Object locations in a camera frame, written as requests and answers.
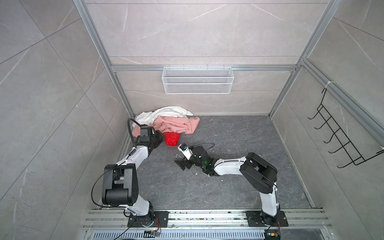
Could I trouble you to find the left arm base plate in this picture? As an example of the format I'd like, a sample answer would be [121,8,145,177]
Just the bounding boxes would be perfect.
[127,211,170,228]

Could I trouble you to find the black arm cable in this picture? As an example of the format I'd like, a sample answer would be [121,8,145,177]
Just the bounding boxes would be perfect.
[91,117,142,208]
[191,142,216,157]

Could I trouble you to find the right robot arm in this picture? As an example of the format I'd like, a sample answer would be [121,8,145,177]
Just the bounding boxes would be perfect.
[175,144,280,218]

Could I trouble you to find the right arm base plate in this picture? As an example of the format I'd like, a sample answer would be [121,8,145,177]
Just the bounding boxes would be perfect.
[246,211,289,227]

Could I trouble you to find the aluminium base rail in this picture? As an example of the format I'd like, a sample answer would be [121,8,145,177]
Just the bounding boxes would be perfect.
[80,209,337,240]

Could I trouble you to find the black wire hook rack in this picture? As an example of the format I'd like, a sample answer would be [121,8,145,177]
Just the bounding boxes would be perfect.
[308,88,384,169]

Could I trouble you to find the white wire mesh basket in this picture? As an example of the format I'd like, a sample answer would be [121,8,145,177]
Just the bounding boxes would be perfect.
[162,67,234,95]

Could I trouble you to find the red cloth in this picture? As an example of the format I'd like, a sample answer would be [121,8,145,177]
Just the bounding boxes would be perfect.
[163,132,181,147]

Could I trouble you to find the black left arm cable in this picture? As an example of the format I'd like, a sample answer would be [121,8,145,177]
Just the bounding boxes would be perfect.
[91,117,142,208]

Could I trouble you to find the white cloth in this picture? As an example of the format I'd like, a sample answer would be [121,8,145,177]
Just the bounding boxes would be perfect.
[135,106,194,125]

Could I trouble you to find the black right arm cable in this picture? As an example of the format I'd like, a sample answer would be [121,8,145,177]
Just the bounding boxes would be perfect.
[191,142,216,157]

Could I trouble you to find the pink cloth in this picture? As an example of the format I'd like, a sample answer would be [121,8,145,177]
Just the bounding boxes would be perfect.
[136,116,200,134]

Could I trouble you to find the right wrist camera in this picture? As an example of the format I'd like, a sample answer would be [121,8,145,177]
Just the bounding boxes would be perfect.
[178,144,193,161]

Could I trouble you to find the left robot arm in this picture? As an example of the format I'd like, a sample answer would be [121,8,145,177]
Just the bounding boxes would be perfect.
[102,125,165,221]

